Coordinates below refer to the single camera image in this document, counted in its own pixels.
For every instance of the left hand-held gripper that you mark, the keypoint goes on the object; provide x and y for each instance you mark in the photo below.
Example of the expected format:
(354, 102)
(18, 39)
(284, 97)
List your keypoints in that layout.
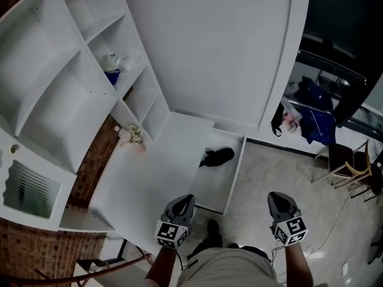
(170, 232)

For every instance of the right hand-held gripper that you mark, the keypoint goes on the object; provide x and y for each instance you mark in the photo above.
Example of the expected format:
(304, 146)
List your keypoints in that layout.
(291, 230)

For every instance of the white box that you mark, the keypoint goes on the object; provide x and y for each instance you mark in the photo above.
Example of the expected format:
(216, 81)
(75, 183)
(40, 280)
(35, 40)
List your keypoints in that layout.
(214, 184)

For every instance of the black cloth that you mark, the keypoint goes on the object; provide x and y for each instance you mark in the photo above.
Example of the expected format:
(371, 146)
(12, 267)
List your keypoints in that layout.
(217, 157)

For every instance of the person's left forearm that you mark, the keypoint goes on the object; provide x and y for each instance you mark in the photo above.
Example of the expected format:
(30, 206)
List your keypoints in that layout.
(161, 268)

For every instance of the person's right forearm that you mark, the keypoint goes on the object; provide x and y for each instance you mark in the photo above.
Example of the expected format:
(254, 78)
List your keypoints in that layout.
(297, 265)

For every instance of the white desk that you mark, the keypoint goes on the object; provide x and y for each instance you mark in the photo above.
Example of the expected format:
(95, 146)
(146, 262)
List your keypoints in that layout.
(143, 184)

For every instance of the person's left black shoe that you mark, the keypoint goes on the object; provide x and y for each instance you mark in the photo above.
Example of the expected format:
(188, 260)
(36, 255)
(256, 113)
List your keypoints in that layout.
(214, 229)

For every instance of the person's black shoe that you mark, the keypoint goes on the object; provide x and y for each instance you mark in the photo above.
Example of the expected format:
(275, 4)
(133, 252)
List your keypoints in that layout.
(234, 245)
(214, 229)

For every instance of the person's right black shoe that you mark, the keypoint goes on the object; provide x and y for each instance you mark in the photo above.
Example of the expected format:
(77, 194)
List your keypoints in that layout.
(234, 245)

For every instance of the wooden chair with brown seat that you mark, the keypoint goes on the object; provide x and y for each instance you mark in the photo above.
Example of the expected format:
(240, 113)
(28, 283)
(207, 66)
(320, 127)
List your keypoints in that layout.
(339, 157)

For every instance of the person's light shirt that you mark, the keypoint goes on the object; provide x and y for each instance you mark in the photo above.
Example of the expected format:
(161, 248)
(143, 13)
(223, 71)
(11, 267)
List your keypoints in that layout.
(227, 271)

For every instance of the white flowers in pink vase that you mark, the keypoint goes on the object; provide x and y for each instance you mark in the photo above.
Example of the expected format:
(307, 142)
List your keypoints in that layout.
(133, 136)

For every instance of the black bag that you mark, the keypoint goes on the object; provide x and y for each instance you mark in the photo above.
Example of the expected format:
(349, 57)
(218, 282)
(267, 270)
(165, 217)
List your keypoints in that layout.
(276, 118)

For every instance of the blue jacket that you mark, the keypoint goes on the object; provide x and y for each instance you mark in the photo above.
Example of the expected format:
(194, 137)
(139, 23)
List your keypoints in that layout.
(318, 125)

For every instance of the clear plastic bag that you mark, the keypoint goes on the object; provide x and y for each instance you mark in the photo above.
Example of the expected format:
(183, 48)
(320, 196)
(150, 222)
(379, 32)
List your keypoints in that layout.
(291, 115)

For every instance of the black chair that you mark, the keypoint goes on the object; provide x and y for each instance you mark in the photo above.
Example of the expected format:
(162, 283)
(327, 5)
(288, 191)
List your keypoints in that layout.
(372, 178)

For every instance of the wooden coat rack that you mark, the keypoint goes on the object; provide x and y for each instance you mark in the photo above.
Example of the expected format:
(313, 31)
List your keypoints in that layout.
(98, 272)

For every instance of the blue pouch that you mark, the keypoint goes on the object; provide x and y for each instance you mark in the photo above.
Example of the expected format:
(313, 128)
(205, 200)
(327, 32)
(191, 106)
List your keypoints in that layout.
(113, 76)

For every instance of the ribbed glass cabinet door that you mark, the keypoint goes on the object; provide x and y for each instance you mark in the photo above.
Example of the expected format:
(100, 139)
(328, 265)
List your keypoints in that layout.
(33, 187)

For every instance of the clear plastic wrapper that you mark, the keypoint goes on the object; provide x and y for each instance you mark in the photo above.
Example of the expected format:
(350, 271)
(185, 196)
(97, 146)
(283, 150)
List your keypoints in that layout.
(130, 64)

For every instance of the small white toy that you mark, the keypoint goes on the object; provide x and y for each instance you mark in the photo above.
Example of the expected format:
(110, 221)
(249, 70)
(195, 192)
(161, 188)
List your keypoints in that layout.
(110, 62)

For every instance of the white shelf cabinet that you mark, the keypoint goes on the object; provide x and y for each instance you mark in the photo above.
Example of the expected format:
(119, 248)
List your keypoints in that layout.
(60, 100)

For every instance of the black window frame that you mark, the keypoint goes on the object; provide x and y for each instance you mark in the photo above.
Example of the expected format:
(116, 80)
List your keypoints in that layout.
(329, 61)

